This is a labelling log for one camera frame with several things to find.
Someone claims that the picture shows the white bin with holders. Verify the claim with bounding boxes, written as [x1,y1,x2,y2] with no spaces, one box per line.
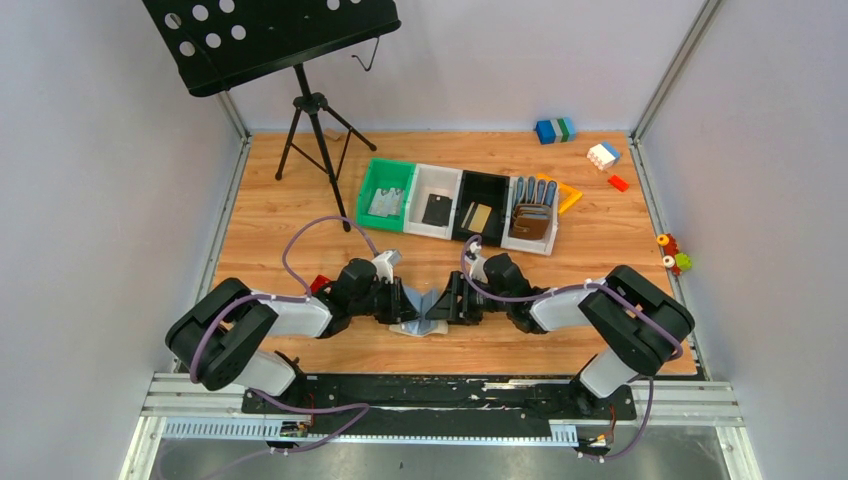
[501,177,559,255]

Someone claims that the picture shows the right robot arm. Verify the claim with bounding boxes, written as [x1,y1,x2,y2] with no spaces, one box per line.
[422,254,695,399]

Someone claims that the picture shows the blue green toy block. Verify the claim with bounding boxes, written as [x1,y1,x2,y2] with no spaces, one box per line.
[534,117,578,145]

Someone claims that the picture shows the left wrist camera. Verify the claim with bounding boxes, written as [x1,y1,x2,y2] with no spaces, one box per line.
[371,249,402,283]

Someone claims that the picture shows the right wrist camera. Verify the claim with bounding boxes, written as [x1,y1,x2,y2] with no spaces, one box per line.
[464,242,488,283]

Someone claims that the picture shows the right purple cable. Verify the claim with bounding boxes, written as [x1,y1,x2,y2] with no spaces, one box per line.
[459,234,685,463]

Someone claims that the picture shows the red toy brick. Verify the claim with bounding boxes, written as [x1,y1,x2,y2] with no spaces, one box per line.
[608,175,630,192]

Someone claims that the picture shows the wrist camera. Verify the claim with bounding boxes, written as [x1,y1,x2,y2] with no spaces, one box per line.
[371,249,402,283]
[464,242,488,283]

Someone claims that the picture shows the black card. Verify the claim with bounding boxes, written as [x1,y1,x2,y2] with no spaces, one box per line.
[421,194,453,227]

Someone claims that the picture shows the colourful toy vehicle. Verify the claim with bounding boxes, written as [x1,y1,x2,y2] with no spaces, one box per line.
[656,233,693,276]

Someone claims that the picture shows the green plastic bin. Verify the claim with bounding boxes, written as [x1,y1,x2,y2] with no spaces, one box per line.
[356,158,417,233]

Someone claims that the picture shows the blue card holders row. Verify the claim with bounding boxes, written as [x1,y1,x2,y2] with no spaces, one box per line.
[512,176,559,208]

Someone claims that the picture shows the black plastic bin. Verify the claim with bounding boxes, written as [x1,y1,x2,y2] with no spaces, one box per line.
[451,170,510,247]

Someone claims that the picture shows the black music stand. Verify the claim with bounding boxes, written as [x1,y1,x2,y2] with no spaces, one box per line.
[144,0,402,230]

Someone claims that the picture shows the brown card holder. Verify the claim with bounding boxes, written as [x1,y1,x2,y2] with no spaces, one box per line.
[509,203,553,241]

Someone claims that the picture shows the white plastic bin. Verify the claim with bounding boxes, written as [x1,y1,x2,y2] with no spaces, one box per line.
[403,164,462,240]

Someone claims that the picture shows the white blue toy block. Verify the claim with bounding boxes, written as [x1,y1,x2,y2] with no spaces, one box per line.
[586,141,622,171]

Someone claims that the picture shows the beige card holder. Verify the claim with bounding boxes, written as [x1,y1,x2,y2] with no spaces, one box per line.
[389,286,448,337]

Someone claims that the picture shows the orange toy frame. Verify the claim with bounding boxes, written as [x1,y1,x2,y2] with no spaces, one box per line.
[536,173,583,215]

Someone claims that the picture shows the gold card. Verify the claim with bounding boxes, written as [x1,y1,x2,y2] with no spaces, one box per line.
[460,202,492,234]

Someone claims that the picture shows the red object under arm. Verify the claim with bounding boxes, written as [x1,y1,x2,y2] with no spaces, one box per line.
[309,274,332,294]

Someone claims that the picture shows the grey cards in green bin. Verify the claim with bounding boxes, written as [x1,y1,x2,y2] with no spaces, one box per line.
[367,187,405,218]

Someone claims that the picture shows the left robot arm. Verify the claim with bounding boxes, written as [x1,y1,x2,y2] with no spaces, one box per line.
[165,258,424,396]

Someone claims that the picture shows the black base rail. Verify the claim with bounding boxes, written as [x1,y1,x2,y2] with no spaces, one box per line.
[242,374,637,455]

